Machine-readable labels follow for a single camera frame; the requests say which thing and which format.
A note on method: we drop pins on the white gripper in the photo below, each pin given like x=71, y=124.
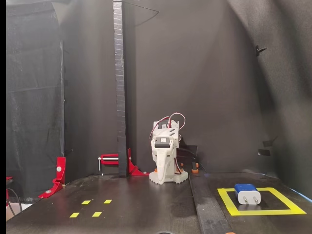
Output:
x=162, y=156

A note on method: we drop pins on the blue and white charger block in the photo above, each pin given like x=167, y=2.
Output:
x=248, y=195

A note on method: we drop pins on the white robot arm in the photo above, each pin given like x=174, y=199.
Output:
x=165, y=132

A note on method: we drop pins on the red screw clamp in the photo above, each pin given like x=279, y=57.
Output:
x=111, y=155

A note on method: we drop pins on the small yellow tape marker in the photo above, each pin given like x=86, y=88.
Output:
x=107, y=201
x=85, y=202
x=74, y=215
x=96, y=214

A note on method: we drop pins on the yellow tape square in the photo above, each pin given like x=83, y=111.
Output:
x=243, y=212

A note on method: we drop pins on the black tape piece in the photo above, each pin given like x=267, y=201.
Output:
x=264, y=152

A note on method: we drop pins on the black backdrop sheet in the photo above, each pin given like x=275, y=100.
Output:
x=34, y=109

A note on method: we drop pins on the red clamp piece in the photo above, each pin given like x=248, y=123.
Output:
x=8, y=178

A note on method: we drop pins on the red corner bracket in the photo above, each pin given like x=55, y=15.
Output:
x=61, y=170
x=132, y=168

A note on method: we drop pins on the black foam post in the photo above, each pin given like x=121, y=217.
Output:
x=120, y=97

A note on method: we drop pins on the black wall clip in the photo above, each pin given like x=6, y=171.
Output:
x=259, y=50

